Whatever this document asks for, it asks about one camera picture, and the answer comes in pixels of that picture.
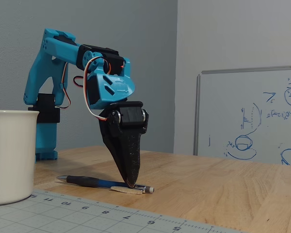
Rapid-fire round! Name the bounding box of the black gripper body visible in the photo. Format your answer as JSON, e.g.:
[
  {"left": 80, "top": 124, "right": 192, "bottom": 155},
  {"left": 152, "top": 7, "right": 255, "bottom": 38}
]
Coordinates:
[{"left": 100, "top": 101, "right": 145, "bottom": 129}]

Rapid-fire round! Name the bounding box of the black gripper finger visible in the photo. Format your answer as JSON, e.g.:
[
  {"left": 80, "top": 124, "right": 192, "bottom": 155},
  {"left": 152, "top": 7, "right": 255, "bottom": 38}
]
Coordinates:
[
  {"left": 98, "top": 113, "right": 127, "bottom": 184},
  {"left": 112, "top": 109, "right": 150, "bottom": 189}
]

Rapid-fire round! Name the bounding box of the blue black mechanical pen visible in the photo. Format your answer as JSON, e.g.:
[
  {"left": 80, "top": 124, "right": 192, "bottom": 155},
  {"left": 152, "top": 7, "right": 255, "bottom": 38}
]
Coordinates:
[{"left": 56, "top": 175, "right": 155, "bottom": 194}]

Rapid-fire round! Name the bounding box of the grey gridded cutting mat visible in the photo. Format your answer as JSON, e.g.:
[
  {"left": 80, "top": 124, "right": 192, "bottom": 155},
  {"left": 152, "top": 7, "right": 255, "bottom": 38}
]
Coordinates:
[{"left": 0, "top": 189, "right": 244, "bottom": 233}]

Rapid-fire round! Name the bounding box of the white plastic cup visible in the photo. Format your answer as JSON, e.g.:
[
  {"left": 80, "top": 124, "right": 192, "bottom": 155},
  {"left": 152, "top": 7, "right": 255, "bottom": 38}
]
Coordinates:
[{"left": 0, "top": 109, "right": 40, "bottom": 207}]

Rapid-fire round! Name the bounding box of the whiteboard with blue drawings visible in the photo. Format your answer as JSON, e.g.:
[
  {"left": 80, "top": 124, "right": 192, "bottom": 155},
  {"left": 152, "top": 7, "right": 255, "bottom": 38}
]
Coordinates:
[{"left": 193, "top": 65, "right": 291, "bottom": 166}]

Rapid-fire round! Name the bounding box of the white red black wrist cable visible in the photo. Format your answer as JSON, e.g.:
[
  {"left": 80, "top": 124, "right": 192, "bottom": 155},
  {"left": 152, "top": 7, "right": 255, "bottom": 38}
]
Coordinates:
[{"left": 83, "top": 56, "right": 112, "bottom": 122}]

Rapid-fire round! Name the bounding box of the red black shoulder cable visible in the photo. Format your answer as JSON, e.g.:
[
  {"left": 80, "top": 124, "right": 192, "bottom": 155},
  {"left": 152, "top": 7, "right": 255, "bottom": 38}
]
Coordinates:
[{"left": 54, "top": 62, "right": 84, "bottom": 110}]

